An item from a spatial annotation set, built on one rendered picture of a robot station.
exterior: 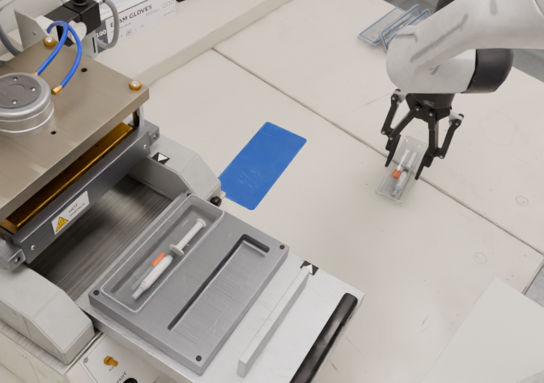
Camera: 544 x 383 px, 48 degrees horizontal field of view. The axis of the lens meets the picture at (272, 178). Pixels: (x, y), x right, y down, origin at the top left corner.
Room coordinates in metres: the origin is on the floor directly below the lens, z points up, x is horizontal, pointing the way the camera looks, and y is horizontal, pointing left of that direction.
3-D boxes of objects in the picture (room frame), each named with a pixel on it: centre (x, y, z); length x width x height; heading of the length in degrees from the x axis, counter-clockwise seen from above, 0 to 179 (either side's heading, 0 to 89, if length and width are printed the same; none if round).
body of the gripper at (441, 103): (0.88, -0.26, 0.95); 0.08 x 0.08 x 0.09
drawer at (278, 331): (0.40, 0.04, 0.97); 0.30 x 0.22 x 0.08; 65
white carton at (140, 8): (1.18, 0.40, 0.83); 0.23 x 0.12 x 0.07; 145
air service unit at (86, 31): (0.78, 0.34, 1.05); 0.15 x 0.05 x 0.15; 155
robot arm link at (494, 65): (0.83, -0.27, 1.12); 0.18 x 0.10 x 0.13; 11
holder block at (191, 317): (0.42, 0.08, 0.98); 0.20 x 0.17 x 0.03; 155
